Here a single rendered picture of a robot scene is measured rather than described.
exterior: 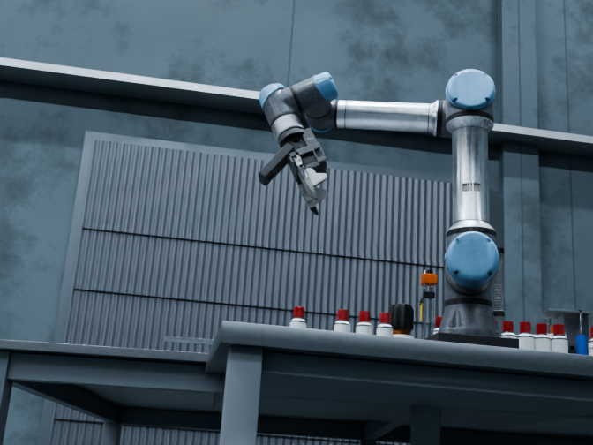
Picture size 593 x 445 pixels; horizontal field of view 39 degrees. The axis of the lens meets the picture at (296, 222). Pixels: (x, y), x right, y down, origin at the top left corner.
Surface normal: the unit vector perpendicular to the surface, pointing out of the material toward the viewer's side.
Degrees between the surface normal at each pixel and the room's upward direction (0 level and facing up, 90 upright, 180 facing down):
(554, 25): 90
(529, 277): 90
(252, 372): 90
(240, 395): 90
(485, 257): 98
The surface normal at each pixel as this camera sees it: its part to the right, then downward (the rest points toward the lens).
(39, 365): 0.01, -0.30
